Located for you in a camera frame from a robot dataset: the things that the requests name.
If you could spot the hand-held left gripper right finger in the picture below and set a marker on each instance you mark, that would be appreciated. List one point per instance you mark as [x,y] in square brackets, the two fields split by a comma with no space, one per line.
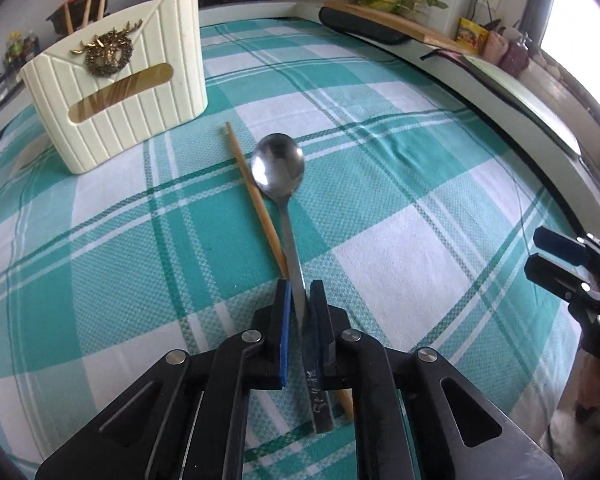
[320,317]

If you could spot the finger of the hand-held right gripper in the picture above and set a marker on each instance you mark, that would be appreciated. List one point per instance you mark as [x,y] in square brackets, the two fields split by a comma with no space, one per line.
[555,275]
[560,245]

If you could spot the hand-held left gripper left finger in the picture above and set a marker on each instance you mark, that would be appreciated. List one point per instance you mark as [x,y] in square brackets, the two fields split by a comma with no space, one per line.
[282,332]

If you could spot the metal spoon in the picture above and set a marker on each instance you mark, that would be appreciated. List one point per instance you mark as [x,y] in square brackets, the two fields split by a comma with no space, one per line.
[277,165]

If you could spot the cream ribbed utensil holder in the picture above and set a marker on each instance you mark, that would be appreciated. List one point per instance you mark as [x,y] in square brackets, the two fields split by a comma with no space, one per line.
[130,125]

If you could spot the person's right hand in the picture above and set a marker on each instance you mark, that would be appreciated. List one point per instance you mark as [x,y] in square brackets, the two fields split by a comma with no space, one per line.
[592,385]

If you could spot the pale green plate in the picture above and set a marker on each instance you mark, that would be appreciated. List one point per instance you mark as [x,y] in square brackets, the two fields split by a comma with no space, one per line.
[525,97]

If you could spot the purple textured bottle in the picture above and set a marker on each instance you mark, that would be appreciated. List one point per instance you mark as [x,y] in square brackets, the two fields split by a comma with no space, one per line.
[516,55]

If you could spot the pink cloth item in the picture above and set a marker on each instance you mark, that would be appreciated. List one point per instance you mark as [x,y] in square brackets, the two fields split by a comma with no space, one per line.
[495,46]

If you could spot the bright window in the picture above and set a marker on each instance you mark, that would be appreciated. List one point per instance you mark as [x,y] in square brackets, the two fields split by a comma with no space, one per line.
[585,30]

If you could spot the yellow seasoning packet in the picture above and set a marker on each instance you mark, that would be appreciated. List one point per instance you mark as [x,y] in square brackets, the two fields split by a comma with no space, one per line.
[472,35]

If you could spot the wooden cutting board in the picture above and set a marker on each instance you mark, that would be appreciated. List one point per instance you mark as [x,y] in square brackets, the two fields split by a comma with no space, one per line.
[440,35]

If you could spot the black flat mat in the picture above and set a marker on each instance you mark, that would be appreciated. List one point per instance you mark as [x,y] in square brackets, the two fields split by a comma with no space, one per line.
[365,25]

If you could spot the row of spice jars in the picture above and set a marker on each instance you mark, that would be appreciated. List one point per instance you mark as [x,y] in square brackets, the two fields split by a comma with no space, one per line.
[2,92]

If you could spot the dark sauce bottle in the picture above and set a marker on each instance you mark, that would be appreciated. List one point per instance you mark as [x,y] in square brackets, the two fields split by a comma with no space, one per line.
[30,42]

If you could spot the black clay pot orange lid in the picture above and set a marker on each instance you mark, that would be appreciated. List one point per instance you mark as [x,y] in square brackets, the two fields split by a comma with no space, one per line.
[62,10]

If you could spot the condiment bottle yellow cap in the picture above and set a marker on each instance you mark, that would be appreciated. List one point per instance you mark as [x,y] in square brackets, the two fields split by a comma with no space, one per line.
[14,47]

